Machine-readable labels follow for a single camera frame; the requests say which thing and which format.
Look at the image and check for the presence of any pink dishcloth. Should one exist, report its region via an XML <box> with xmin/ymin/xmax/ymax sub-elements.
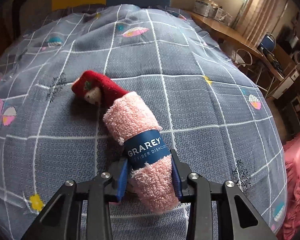
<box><xmin>103</xmin><ymin>92</ymin><xmax>179</xmax><ymax>213</ymax></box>

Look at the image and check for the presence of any red knit sock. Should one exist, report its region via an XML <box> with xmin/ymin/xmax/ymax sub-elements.
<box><xmin>71</xmin><ymin>70</ymin><xmax>129</xmax><ymax>108</ymax></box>

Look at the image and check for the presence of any grey patterned bed quilt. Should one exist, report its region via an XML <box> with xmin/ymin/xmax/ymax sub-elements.
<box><xmin>0</xmin><ymin>4</ymin><xmax>287</xmax><ymax>239</ymax></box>

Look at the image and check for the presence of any pink bedding pile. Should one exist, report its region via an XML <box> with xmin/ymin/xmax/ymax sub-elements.
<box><xmin>277</xmin><ymin>132</ymin><xmax>300</xmax><ymax>239</ymax></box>

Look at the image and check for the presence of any wooden side table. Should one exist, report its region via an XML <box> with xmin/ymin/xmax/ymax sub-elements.
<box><xmin>189</xmin><ymin>11</ymin><xmax>263</xmax><ymax>59</ymax></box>

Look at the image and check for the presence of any blue chair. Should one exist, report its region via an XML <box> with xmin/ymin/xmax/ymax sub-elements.
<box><xmin>258</xmin><ymin>33</ymin><xmax>276</xmax><ymax>52</ymax></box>

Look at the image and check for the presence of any white box on table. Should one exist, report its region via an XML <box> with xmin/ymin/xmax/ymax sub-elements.
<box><xmin>193</xmin><ymin>0</ymin><xmax>212</xmax><ymax>17</ymax></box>

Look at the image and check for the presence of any pink patterned curtain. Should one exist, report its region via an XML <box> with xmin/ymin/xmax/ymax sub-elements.
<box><xmin>232</xmin><ymin>0</ymin><xmax>289</xmax><ymax>47</ymax></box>

